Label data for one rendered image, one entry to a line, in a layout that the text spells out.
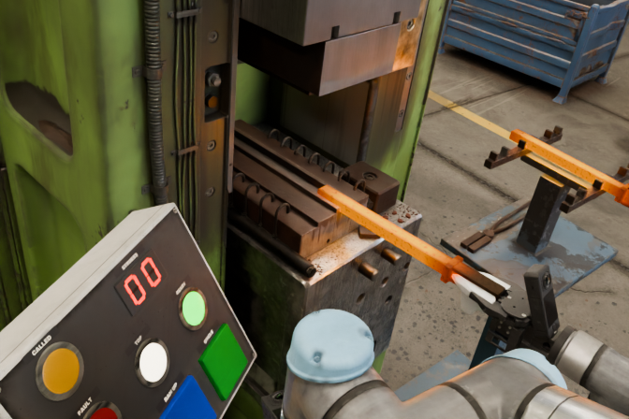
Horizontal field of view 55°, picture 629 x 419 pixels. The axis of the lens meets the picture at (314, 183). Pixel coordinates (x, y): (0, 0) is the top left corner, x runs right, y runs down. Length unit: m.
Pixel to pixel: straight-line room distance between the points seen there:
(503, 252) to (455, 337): 0.86
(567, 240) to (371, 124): 0.67
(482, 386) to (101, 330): 0.41
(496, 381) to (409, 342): 1.80
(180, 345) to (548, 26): 4.22
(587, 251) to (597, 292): 1.18
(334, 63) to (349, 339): 0.56
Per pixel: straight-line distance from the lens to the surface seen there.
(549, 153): 1.59
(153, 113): 0.95
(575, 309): 2.81
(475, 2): 5.03
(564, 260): 1.71
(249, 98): 1.60
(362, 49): 1.05
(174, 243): 0.83
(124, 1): 0.89
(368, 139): 1.45
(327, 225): 1.20
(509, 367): 0.60
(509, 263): 1.62
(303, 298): 1.17
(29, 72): 1.28
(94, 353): 0.72
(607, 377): 1.03
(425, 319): 2.48
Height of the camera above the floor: 1.68
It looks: 33 degrees down
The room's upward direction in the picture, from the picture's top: 7 degrees clockwise
